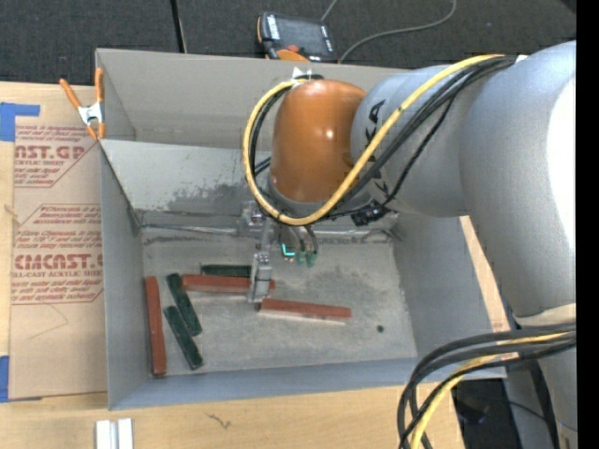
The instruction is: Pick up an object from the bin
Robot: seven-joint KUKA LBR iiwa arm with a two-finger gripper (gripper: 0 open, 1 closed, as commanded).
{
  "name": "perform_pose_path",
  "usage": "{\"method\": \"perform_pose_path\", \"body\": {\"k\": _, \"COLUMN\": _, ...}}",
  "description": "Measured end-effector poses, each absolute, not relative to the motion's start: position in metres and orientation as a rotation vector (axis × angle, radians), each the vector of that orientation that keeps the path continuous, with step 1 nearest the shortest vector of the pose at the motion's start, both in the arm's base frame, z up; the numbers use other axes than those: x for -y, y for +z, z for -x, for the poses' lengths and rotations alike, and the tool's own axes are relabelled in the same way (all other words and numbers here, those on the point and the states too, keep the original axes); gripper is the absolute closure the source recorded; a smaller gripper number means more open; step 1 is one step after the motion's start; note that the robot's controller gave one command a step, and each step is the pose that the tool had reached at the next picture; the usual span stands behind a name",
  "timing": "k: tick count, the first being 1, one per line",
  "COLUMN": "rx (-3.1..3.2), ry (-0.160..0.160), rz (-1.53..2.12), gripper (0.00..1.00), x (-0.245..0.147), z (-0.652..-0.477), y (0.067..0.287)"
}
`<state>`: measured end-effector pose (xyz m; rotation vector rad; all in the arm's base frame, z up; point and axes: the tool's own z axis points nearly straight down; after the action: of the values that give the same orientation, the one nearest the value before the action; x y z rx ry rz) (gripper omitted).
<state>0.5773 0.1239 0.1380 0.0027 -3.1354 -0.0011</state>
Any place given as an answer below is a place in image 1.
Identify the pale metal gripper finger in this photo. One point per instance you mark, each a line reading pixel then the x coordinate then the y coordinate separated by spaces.
pixel 256 283
pixel 267 279

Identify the dark green flat block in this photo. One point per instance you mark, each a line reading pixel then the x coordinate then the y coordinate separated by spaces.
pixel 225 270
pixel 183 303
pixel 183 338

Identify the red-brown flat block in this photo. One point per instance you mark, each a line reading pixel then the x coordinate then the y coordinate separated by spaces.
pixel 215 283
pixel 155 325
pixel 306 308

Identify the grey metal bin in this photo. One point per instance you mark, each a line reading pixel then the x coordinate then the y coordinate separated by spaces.
pixel 299 339

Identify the brown cardboard board, red print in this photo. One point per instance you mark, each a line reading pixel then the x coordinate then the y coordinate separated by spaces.
pixel 56 325

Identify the black cylinder on white bracket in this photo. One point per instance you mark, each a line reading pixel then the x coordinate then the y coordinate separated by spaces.
pixel 371 213

